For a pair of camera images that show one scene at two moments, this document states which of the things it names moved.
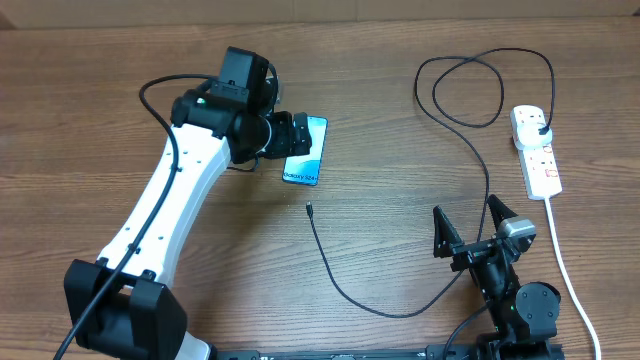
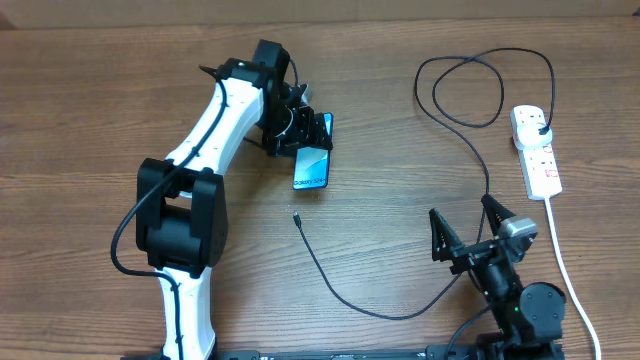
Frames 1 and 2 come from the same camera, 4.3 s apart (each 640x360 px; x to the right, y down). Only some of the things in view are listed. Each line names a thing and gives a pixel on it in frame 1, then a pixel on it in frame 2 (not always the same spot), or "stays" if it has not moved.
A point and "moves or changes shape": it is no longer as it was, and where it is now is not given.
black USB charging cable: [340, 285] to [479, 155]
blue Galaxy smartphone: [306, 169] moves or changes shape
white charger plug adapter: [529, 135] stays
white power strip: [539, 166] stays
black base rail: [436, 352] stays
